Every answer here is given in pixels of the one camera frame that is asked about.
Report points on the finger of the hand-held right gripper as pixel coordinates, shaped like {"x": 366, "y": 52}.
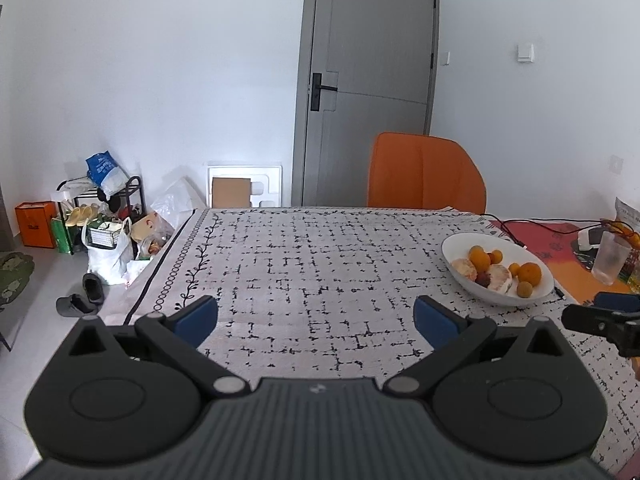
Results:
{"x": 585, "y": 317}
{"x": 617, "y": 301}

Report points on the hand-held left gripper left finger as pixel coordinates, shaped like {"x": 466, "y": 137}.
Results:
{"x": 197, "y": 320}

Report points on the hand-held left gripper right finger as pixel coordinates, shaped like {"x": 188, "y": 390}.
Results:
{"x": 435, "y": 322}

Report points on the peeled tangerine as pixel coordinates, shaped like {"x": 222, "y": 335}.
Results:
{"x": 500, "y": 278}
{"x": 465, "y": 271}

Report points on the yellow-brown round fruit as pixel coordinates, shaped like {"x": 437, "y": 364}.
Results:
{"x": 524, "y": 289}

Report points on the white plate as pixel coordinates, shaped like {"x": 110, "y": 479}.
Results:
{"x": 457, "y": 249}

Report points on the small orange kumquat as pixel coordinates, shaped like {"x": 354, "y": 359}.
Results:
{"x": 495, "y": 257}
{"x": 514, "y": 269}

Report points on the ribbed clear glass cup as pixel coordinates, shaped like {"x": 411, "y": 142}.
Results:
{"x": 610, "y": 260}

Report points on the small red fruit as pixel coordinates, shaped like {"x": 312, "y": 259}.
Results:
{"x": 482, "y": 279}

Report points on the white and black charger device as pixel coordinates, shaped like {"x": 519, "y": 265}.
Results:
{"x": 590, "y": 239}

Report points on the grey snack bag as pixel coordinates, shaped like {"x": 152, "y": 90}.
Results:
{"x": 627, "y": 210}

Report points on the brown bag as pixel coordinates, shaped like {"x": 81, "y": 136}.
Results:
{"x": 150, "y": 232}

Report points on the white shopping bag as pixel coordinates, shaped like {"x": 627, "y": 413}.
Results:
{"x": 107, "y": 260}

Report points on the black slipper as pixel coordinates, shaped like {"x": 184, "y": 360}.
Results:
{"x": 93, "y": 287}
{"x": 75, "y": 306}

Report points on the clear plastic bag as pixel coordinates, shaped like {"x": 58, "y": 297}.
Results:
{"x": 177, "y": 202}

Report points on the black patterned white tablecloth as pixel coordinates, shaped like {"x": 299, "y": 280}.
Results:
{"x": 310, "y": 270}

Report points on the brown cardboard sheet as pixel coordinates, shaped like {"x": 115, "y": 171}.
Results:
{"x": 230, "y": 192}

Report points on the black shoe rack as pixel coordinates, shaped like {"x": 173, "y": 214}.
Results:
{"x": 135, "y": 195}

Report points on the orange chair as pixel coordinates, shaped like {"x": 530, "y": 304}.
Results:
{"x": 425, "y": 175}

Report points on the pair of yellow slippers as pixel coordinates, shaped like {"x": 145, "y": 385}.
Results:
{"x": 82, "y": 215}

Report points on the green paper bag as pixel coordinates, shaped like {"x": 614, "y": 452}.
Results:
{"x": 62, "y": 237}

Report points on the white foam packaging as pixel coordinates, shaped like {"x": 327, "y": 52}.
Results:
{"x": 267, "y": 175}

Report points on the blue and white bag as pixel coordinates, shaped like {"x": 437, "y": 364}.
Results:
{"x": 106, "y": 172}

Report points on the orange box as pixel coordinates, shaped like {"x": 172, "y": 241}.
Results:
{"x": 35, "y": 225}

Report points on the green cushion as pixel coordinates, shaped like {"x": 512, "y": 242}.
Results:
{"x": 14, "y": 277}

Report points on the grey door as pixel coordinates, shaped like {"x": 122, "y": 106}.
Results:
{"x": 370, "y": 35}

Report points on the white wall outlet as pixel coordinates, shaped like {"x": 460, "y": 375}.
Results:
{"x": 616, "y": 164}

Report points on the white light switch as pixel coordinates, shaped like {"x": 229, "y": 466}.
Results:
{"x": 525, "y": 53}

